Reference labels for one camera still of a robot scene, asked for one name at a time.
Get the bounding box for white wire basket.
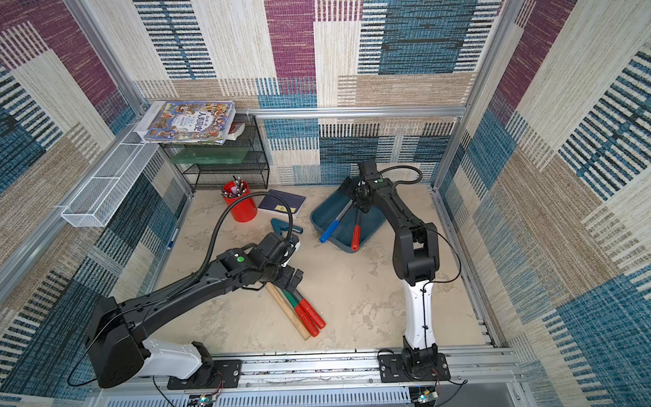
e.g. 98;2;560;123
61;142;158;228

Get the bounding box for pens in cup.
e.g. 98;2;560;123
220;176;249;199

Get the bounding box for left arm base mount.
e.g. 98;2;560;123
166;359;242;391

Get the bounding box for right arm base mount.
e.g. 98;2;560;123
376;349;451;383

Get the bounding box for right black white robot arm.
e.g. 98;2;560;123
352;160;440;379

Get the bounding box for red pen cup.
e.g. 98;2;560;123
222;189;258;223

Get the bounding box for dark hoe with red grip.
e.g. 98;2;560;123
350;209;363;252

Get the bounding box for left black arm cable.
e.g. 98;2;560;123
167;192;295;301

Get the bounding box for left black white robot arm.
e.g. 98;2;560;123
86;232;303;388

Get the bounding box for blue marker pen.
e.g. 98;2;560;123
166;227;180;250

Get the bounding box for chrome hoe with blue grip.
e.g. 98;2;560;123
320;200;353;244

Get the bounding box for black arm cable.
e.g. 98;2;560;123
167;192;295;301
378;164;463;286

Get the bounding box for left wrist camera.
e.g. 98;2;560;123
285;239;300;258

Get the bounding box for teal hole punch tool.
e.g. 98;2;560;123
271;218;303;235

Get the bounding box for teal plastic storage box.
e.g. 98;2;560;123
310;177;412;254

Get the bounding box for dark blue notebook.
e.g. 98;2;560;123
258;189;307;215

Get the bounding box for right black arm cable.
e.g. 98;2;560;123
378;164;463;286

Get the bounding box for colourful picture book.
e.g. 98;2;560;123
134;101;246;145

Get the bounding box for green tray on shelf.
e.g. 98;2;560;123
171;147;249;164

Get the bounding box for black wire mesh shelf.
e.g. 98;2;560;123
162;114;271;192

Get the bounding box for wooden handled hoe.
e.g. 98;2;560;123
265;285;311;341

